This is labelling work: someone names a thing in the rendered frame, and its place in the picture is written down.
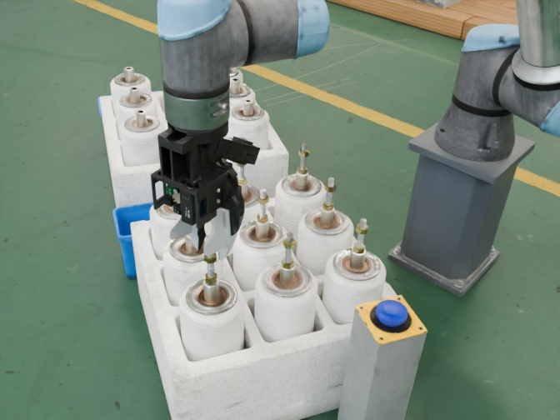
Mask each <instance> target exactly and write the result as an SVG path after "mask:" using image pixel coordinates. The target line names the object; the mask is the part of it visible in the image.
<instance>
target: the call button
mask: <svg viewBox="0 0 560 420"><path fill-rule="evenodd" d="M376 315H377V318H378V319H379V320H380V322H381V323H382V324H384V325H386V326H389V327H397V326H399V325H401V324H403V323H405V322H406V320H407V318H408V310H407V308H406V307H405V306H404V305H403V304H402V303H400V302H398V301H395V300H384V301H381V302H380V303H379V304H378V305H377V309H376Z"/></svg>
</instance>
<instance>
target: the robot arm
mask: <svg viewBox="0 0 560 420"><path fill-rule="evenodd" d="M516 8H517V24H518V25H512V24H486V25H481V26H477V27H474V28H473V29H471V30H470V31H469V32H468V34H467V36H466V40H465V43H464V46H463V48H462V56H461V60H460V64H459V68H458V72H457V79H456V82H455V87H454V90H453V95H452V101H451V102H450V104H449V105H448V107H447V109H446V111H445V113H444V114H443V115H442V117H441V119H440V120H439V122H438V124H437V126H436V131H435V135H434V139H435V142H436V143H437V145H438V146H439V147H440V148H441V149H443V150H444V151H446V152H447V153H450V154H452V155H453V156H456V157H459V158H463V159H467V160H471V161H476V162H495V161H499V160H502V159H504V158H507V157H508V156H509V155H510V154H511V153H512V151H513V146H514V143H515V132H514V120H513V114H515V115H517V116H518V117H520V118H522V119H523V120H525V121H527V122H529V123H531V124H532V125H534V126H536V127H538V128H540V130H541V131H542V132H547V133H550V134H552V135H553V136H555V137H558V138H560V0H516ZM329 26H330V17H329V12H328V7H327V4H326V3H325V1H324V0H157V34H158V36H159V42H160V53H161V64H162V82H163V85H162V92H163V103H164V114H165V118H166V120H167V130H165V131H163V132H161V133H159V134H158V135H157V140H158V150H159V159H160V168H159V169H158V170H157V171H155V172H153V173H151V174H150V175H151V184H152V200H153V209H154V210H157V209H158V208H160V207H161V206H162V205H163V204H166V205H168V206H169V207H170V208H171V209H173V212H174V213H177V214H179V215H180V216H179V218H178V220H177V221H176V222H175V223H174V224H173V226H172V227H171V229H170V231H169V237H170V238H171V239H172V240H174V239H177V238H180V237H182V236H185V235H187V234H189V236H190V238H191V239H192V242H193V244H194V247H195V248H196V249H197V250H198V251H199V250H200V249H201V247H202V245H203V241H204V239H205V237H206V233H205V228H204V226H205V223H208V222H210V221H211V220H212V231H211V233H210V235H209V237H208V239H207V241H206V242H205V244H204V248H203V250H204V254H205V255H206V256H210V255H212V254H214V253H216V252H218V258H219V260H220V261H222V260H223V259H224V258H225V257H226V256H227V255H228V254H229V252H230V251H231V249H232V247H233V244H234V242H235V240H236V237H237V235H238V231H239V229H240V227H241V224H242V221H243V216H244V213H245V205H244V200H243V195H242V186H241V185H238V179H237V175H238V174H237V172H236V171H235V170H234V168H233V164H232V163H231V162H227V160H229V161H232V162H233V163H236V164H242V165H246V164H252V165H255V163H256V161H257V158H258V154H259V151H260V147H256V146H254V145H253V142H250V141H248V140H247V139H246V138H244V137H234V136H233V138H231V137H225V136H226V135H227V134H228V119H229V117H230V69H231V68H240V67H246V66H251V65H256V64H261V63H270V62H276V61H281V60H286V59H291V58H292V59H298V57H302V56H306V55H310V54H314V53H318V52H319V51H321V50H322V49H323V47H324V46H325V44H326V42H327V40H328V36H329ZM159 181H161V182H162V186H163V195H162V196H161V197H160V198H159V199H157V195H156V187H155V183H157V182H159Z"/></svg>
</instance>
